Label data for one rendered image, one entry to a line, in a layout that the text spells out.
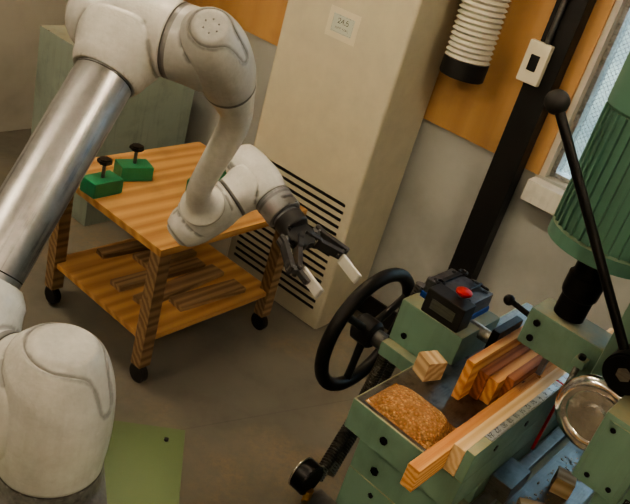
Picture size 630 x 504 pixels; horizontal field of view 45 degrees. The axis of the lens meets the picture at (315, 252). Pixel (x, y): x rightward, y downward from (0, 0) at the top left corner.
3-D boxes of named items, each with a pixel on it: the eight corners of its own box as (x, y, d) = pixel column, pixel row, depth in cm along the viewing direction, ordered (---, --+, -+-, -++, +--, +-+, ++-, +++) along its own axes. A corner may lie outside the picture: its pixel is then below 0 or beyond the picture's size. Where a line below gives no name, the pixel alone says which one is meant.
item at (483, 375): (519, 359, 140) (530, 336, 138) (527, 365, 139) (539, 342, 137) (467, 394, 127) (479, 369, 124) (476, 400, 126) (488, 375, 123)
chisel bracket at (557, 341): (530, 335, 132) (549, 295, 128) (602, 381, 125) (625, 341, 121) (510, 347, 127) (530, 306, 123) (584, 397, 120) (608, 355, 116)
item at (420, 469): (579, 349, 149) (588, 333, 148) (588, 355, 148) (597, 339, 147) (399, 483, 104) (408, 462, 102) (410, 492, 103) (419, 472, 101)
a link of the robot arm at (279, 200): (294, 183, 179) (308, 201, 177) (277, 208, 184) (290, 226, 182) (267, 188, 172) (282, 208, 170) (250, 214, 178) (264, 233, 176)
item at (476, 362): (510, 357, 140) (526, 323, 137) (516, 361, 140) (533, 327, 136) (450, 395, 125) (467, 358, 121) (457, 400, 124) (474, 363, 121)
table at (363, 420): (480, 300, 169) (490, 278, 167) (603, 378, 154) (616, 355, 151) (300, 391, 125) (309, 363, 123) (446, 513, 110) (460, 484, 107)
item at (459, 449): (599, 346, 153) (610, 327, 150) (608, 352, 152) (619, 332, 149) (442, 468, 109) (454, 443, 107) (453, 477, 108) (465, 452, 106)
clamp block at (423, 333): (429, 316, 151) (444, 279, 147) (485, 354, 145) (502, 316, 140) (386, 337, 141) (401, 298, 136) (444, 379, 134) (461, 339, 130)
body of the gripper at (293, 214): (280, 209, 171) (304, 239, 168) (305, 203, 177) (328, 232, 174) (266, 230, 176) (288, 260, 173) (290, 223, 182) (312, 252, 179)
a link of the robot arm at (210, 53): (270, 61, 135) (203, 37, 137) (259, 1, 118) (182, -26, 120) (241, 123, 132) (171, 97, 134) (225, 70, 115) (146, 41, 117)
